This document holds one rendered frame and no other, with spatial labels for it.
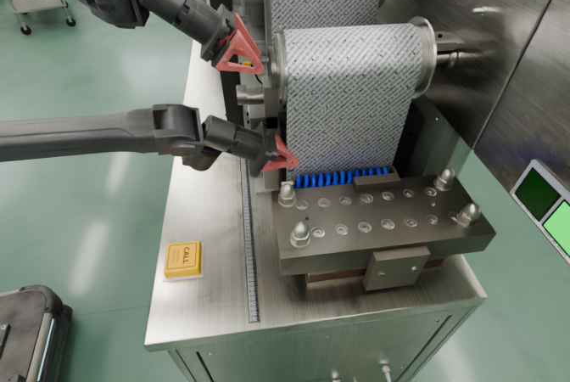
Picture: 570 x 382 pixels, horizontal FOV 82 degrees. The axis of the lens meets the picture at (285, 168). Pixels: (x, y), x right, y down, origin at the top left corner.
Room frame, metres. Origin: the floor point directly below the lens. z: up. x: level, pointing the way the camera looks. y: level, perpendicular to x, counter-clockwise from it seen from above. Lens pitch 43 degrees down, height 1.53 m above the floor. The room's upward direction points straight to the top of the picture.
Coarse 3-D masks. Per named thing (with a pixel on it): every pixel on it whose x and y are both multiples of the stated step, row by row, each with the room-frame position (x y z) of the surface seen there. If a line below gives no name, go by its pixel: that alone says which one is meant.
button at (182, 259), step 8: (168, 248) 0.39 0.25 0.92; (176, 248) 0.39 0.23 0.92; (184, 248) 0.39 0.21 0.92; (192, 248) 0.39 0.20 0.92; (200, 248) 0.40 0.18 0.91; (168, 256) 0.37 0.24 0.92; (176, 256) 0.37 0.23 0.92; (184, 256) 0.37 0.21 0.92; (192, 256) 0.37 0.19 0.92; (200, 256) 0.38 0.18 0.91; (168, 264) 0.36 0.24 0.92; (176, 264) 0.36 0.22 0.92; (184, 264) 0.36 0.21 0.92; (192, 264) 0.36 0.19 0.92; (200, 264) 0.37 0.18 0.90; (168, 272) 0.34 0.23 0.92; (176, 272) 0.34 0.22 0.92; (184, 272) 0.34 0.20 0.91; (192, 272) 0.35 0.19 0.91
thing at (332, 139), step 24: (288, 120) 0.51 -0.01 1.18; (312, 120) 0.51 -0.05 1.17; (336, 120) 0.52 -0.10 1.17; (360, 120) 0.52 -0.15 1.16; (384, 120) 0.53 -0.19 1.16; (288, 144) 0.51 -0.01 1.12; (312, 144) 0.51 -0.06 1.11; (336, 144) 0.52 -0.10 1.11; (360, 144) 0.53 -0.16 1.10; (384, 144) 0.53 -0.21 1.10; (288, 168) 0.51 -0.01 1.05; (312, 168) 0.51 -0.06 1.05; (336, 168) 0.52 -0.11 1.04; (360, 168) 0.53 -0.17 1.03
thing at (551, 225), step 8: (560, 208) 0.28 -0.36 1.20; (568, 208) 0.27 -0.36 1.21; (552, 216) 0.28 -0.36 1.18; (560, 216) 0.27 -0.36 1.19; (568, 216) 0.26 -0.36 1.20; (544, 224) 0.28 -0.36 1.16; (552, 224) 0.27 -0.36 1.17; (560, 224) 0.26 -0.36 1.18; (568, 224) 0.26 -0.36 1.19; (552, 232) 0.26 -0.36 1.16; (560, 232) 0.26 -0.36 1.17; (568, 232) 0.25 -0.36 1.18; (560, 240) 0.25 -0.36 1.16; (568, 240) 0.24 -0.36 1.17; (568, 248) 0.24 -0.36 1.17
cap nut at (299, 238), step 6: (300, 222) 0.35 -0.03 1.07; (294, 228) 0.34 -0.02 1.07; (300, 228) 0.34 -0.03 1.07; (306, 228) 0.34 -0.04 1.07; (294, 234) 0.34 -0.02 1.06; (300, 234) 0.33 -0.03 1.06; (306, 234) 0.34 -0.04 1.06; (294, 240) 0.33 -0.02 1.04; (300, 240) 0.33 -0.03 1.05; (306, 240) 0.33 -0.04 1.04; (294, 246) 0.33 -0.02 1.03; (300, 246) 0.33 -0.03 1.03
